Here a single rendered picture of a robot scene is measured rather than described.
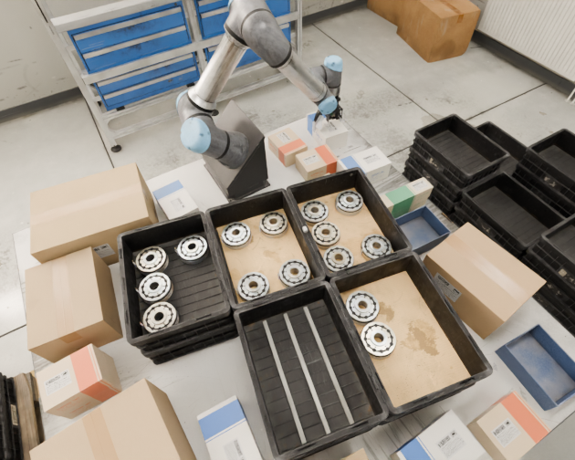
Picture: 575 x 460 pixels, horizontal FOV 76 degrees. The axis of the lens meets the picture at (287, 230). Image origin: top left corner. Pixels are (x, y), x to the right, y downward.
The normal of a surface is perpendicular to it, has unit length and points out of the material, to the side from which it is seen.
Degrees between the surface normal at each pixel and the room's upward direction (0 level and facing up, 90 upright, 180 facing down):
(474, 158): 0
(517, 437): 0
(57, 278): 0
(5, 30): 90
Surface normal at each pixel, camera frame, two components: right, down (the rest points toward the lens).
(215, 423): -0.03, -0.58
